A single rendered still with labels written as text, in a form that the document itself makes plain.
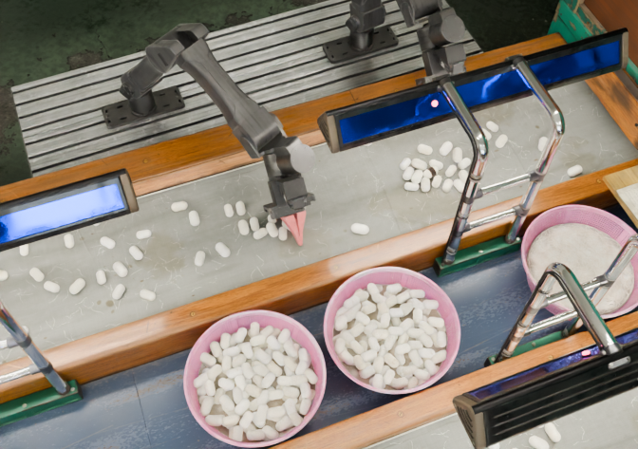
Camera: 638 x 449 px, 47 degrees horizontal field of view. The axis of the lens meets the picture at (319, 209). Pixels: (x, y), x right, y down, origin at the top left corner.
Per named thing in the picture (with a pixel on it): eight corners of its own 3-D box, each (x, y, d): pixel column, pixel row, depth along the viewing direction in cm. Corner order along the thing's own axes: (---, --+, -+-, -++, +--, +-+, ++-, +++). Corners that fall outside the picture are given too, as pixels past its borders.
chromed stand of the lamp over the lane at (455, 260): (402, 209, 170) (428, 74, 133) (479, 184, 174) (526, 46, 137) (438, 278, 161) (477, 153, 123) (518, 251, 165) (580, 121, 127)
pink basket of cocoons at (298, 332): (175, 354, 150) (167, 335, 142) (298, 312, 156) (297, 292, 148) (212, 481, 137) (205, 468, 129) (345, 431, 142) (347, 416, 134)
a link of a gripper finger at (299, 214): (314, 244, 153) (303, 200, 152) (282, 254, 152) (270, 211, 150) (307, 239, 160) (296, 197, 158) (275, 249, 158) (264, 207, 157)
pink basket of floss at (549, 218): (494, 303, 157) (504, 282, 149) (533, 210, 170) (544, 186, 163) (617, 357, 151) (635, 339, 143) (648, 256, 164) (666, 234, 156)
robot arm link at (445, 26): (475, 33, 158) (456, -21, 156) (442, 47, 155) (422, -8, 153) (448, 42, 169) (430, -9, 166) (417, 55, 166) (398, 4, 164)
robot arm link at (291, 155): (326, 156, 147) (293, 106, 143) (297, 182, 144) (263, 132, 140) (296, 159, 157) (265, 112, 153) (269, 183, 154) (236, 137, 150)
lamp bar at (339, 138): (315, 123, 137) (316, 97, 131) (604, 41, 149) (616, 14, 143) (331, 156, 133) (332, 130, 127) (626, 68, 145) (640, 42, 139)
